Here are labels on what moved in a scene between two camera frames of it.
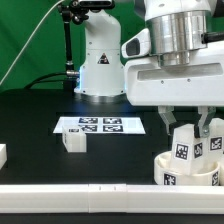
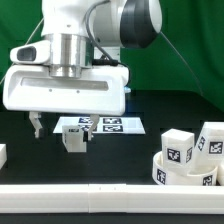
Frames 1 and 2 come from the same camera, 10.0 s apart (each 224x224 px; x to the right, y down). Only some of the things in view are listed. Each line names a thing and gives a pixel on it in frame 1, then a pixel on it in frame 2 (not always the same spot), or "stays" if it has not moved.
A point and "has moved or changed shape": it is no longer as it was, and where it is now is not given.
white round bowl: [165, 175] has moved or changed shape
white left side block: [3, 155] stays
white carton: [74, 139] stays
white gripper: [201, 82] → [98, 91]
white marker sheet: [102, 124] stays
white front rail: [111, 198] stays
